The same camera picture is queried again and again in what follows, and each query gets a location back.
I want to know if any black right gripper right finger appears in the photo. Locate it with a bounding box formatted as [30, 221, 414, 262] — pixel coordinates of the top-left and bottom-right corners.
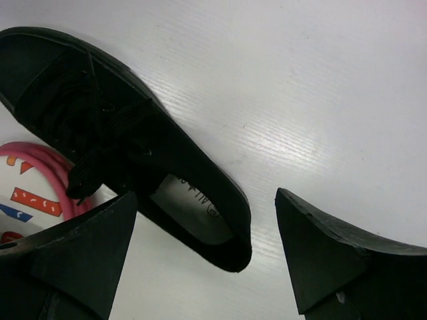
[275, 188, 426, 319]

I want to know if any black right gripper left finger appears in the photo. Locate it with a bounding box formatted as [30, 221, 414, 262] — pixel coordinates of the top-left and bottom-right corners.
[1, 192, 137, 319]

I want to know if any pink sandal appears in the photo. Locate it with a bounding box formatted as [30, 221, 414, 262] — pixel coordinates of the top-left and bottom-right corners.
[1, 141, 96, 245]

